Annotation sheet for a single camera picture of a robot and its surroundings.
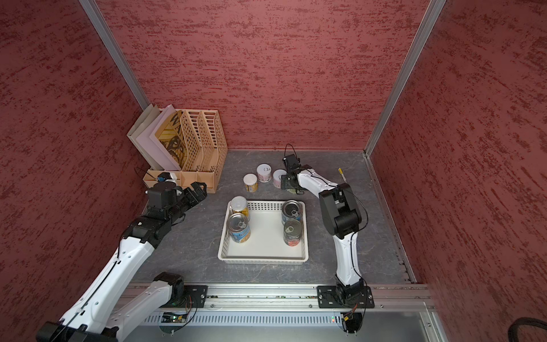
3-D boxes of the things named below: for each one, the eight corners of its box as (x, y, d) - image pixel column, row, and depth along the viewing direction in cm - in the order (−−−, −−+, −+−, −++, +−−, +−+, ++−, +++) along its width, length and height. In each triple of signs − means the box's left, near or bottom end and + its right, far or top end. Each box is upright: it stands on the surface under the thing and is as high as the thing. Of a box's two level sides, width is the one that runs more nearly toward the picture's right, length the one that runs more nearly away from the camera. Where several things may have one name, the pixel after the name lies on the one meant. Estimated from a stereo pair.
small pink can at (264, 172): (256, 182, 108) (255, 176, 104) (258, 169, 114) (257, 162, 110) (272, 182, 109) (271, 176, 104) (272, 169, 114) (272, 162, 110)
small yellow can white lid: (244, 192, 105) (242, 184, 100) (245, 181, 110) (244, 173, 104) (257, 192, 105) (256, 184, 100) (258, 181, 110) (257, 173, 104)
